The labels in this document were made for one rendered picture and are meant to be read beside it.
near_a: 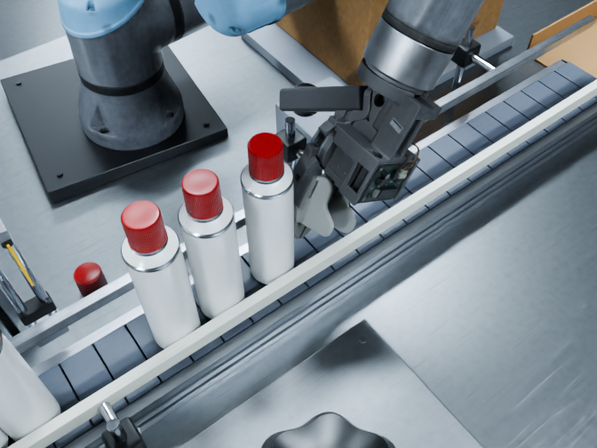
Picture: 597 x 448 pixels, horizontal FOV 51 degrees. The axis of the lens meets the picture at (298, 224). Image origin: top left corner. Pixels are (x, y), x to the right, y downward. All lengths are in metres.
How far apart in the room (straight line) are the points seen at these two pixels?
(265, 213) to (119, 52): 0.33
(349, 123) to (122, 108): 0.38
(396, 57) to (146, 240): 0.27
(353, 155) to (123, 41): 0.36
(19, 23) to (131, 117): 0.43
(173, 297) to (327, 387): 0.19
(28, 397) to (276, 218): 0.28
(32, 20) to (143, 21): 0.46
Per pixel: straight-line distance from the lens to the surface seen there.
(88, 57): 0.85
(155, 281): 0.56
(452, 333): 0.76
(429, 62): 0.57
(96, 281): 0.78
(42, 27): 1.24
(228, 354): 0.68
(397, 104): 0.58
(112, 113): 0.89
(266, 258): 0.67
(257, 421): 0.65
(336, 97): 0.63
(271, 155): 0.56
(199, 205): 0.54
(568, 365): 0.79
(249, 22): 0.52
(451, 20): 0.57
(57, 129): 0.98
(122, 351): 0.70
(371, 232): 0.73
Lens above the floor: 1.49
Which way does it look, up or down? 52 degrees down
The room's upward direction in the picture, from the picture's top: straight up
